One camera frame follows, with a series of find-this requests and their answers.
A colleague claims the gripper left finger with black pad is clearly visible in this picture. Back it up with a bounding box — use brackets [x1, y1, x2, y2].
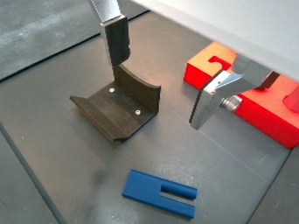
[88, 0, 130, 67]

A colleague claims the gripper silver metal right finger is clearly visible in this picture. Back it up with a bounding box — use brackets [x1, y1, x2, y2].
[190, 54, 271, 130]

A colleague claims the blue square-circle object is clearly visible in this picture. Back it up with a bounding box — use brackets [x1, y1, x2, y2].
[122, 170, 198, 219]

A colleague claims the red peg fixture block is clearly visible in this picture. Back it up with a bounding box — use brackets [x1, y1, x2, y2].
[183, 42, 299, 149]

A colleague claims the black curved regrasp stand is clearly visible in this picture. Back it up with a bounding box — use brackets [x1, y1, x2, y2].
[70, 65, 162, 142]

